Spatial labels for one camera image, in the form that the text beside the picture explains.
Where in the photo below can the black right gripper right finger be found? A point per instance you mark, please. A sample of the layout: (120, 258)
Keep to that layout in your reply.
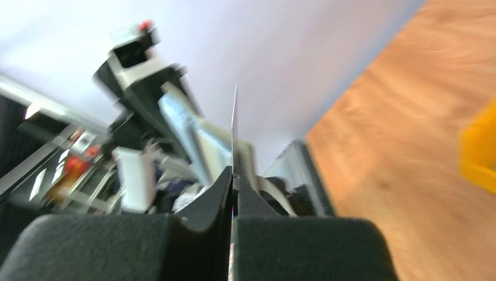
(269, 246)

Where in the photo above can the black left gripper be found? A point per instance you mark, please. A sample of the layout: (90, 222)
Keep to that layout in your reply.
(157, 108)

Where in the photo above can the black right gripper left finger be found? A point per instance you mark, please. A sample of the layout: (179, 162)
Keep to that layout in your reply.
(192, 244)

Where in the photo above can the white plastic container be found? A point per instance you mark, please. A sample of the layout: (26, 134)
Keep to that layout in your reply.
(137, 179)

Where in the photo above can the yellow plastic bin row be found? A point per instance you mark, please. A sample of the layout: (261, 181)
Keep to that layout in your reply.
(477, 149)

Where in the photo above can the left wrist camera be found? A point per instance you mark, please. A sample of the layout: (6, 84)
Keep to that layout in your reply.
(133, 55)

